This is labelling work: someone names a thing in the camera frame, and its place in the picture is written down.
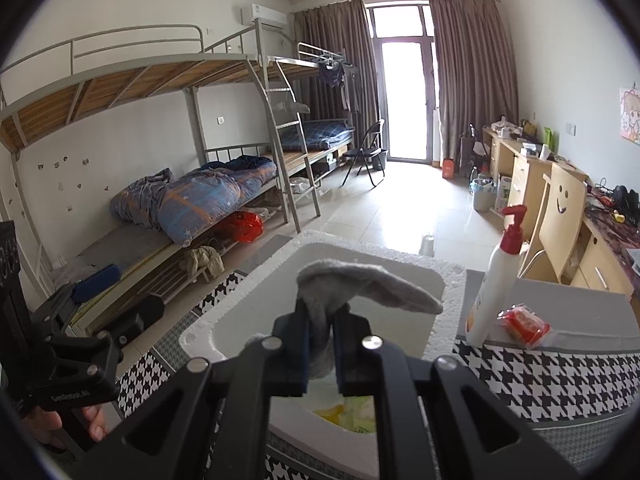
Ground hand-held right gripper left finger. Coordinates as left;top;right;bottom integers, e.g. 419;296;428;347
107;300;312;480

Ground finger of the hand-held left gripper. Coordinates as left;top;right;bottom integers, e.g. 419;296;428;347
32;264;122;333
107;294;167;347

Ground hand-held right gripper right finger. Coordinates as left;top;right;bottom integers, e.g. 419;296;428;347
332;311;583;480

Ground white plastic bag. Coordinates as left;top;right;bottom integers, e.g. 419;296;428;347
247;257;443;381

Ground white foam box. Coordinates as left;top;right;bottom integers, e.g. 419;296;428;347
180;230;468;480

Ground person's left hand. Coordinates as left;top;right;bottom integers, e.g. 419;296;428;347
17;400;110;453

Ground grey mattress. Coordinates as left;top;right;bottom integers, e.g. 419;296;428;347
65;222;173;281

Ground beige cloth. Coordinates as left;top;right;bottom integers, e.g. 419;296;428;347
182;245;226;281

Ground blue orange quilt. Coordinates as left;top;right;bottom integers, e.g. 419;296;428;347
110;155;278;246

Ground red plastic bag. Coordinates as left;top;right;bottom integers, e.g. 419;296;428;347
215;210;264;245

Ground white pump bottle red cap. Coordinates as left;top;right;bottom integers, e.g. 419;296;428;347
465;204;528;348

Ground metal bed ladder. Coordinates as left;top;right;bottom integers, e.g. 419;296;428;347
250;57;321;233

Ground red packet in clear wrap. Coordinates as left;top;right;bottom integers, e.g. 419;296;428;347
495;304;551;351

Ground houndstooth cloth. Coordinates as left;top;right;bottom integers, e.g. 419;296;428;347
115;267;640;480

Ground black folding chair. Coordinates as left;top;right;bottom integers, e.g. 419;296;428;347
342;119;388;188

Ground grey metal bunk bed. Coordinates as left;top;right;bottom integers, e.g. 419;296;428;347
270;42;361;196
0;24;321;321

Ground white bucket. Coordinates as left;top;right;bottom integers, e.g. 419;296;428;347
472;180;498;213

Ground blue plaid bedding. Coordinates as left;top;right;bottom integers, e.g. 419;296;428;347
277;119;353;152

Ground plain wooden desk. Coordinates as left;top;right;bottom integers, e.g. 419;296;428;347
482;127;588;221

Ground wooden chair with smiley face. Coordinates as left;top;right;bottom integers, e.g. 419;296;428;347
520;162;588;286

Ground glass balcony door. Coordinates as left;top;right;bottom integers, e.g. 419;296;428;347
367;5;441;163

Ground dark hanging clothes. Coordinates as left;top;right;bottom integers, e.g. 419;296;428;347
315;57;351;111

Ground wooden desk with patterned top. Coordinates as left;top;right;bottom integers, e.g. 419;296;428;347
565;185;640;306

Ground brown curtain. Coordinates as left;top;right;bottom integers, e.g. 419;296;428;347
292;0;383;161
429;0;521;158

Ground white air conditioner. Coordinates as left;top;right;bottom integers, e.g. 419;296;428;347
240;4;288;28

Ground black headphones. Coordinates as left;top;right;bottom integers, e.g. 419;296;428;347
612;185;640;221

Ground group of small wall stickers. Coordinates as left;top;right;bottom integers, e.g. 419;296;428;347
35;157;111;211

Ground pink cartoon wall picture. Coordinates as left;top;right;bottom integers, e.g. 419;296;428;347
619;87;640;146

